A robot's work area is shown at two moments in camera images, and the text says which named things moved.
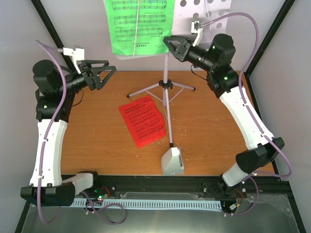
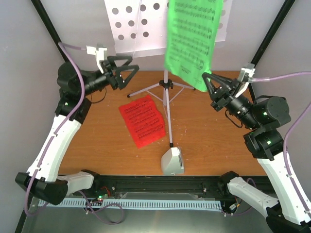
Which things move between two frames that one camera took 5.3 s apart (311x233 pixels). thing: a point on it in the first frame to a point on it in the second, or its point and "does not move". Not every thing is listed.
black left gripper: (95, 81) to (117, 80)
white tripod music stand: (166, 85) does not move
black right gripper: (181, 52) to (230, 86)
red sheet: (146, 121) does not move
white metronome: (172, 161) does not move
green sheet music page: (139, 26) to (192, 26)
